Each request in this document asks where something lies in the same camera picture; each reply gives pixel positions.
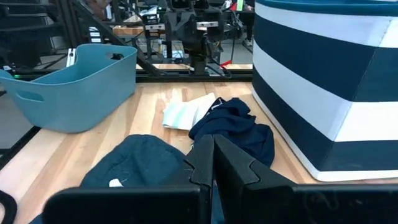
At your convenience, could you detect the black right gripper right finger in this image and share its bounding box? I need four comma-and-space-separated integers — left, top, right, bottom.
214, 134, 398, 224

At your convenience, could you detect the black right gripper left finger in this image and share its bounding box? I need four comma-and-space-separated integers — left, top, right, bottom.
42, 134, 215, 224

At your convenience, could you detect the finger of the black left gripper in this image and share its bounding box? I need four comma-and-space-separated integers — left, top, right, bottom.
164, 12, 187, 41
185, 12, 205, 43

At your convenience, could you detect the dark teal cloth white tag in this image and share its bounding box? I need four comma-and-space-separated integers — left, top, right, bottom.
29, 134, 225, 224

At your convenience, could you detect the white green striped cloth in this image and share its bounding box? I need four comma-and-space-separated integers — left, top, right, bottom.
161, 92, 218, 131

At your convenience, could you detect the plain navy cloth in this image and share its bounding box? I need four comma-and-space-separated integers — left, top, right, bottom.
188, 96, 275, 169

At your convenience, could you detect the person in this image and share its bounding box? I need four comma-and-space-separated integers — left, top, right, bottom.
241, 11, 256, 47

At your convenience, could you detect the wooden workbench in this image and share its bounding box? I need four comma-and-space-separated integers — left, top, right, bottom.
112, 14, 147, 35

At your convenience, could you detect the navy white striped fabric basket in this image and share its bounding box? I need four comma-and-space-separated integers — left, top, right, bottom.
251, 0, 398, 183

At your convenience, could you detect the teal plastic tub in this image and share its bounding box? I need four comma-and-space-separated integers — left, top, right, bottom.
0, 42, 138, 134

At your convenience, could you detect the black clothes hanger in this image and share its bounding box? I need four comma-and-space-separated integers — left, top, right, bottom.
0, 189, 19, 224

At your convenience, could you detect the dark metal rack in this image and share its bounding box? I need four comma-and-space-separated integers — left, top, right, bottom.
0, 0, 68, 71

